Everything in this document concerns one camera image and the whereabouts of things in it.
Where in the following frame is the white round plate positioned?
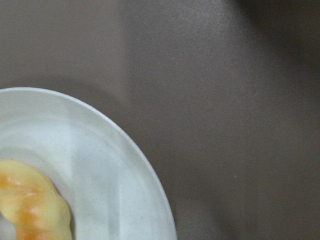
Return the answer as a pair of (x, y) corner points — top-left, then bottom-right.
(0, 87), (177, 240)

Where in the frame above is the yellow glazed donut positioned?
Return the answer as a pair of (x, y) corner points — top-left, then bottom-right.
(0, 159), (72, 240)

